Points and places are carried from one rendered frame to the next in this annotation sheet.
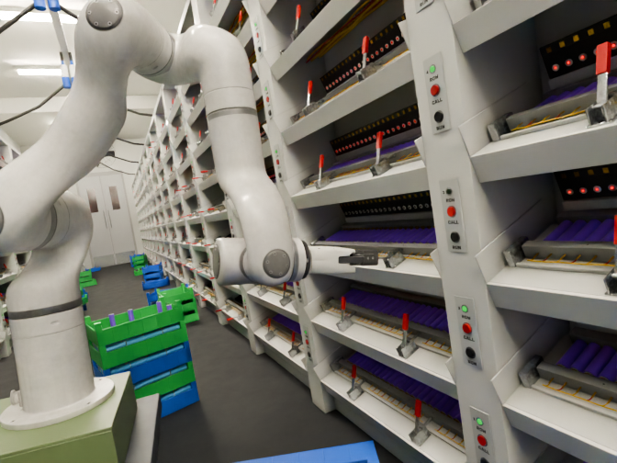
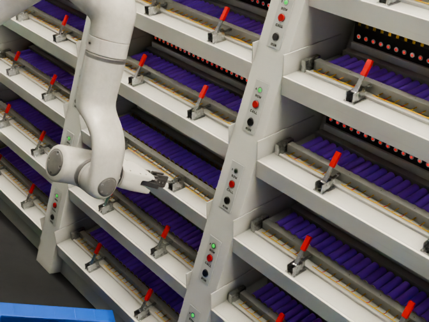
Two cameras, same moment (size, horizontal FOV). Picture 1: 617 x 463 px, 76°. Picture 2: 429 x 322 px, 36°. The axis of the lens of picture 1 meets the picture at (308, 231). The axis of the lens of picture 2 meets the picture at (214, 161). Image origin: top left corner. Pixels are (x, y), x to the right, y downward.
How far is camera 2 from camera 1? 89 cm
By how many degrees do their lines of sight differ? 25
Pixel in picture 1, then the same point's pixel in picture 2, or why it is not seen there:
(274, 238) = (112, 170)
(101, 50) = not seen: outside the picture
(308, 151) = not seen: hidden behind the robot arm
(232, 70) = (124, 30)
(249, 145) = (113, 89)
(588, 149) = (309, 199)
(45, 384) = not seen: outside the picture
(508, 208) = (265, 193)
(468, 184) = (249, 175)
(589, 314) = (275, 277)
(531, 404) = (227, 313)
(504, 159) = (273, 175)
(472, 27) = (291, 88)
